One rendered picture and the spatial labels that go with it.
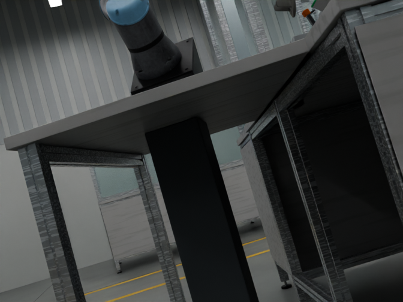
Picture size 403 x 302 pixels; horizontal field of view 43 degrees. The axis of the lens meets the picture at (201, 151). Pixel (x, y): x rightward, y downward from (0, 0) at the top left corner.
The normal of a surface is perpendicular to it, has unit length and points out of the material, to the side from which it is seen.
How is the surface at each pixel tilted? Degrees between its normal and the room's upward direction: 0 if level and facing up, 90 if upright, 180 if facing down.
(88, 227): 90
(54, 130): 90
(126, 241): 90
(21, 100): 90
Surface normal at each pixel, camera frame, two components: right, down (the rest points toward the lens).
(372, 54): 0.01, -0.10
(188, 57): -0.38, -0.70
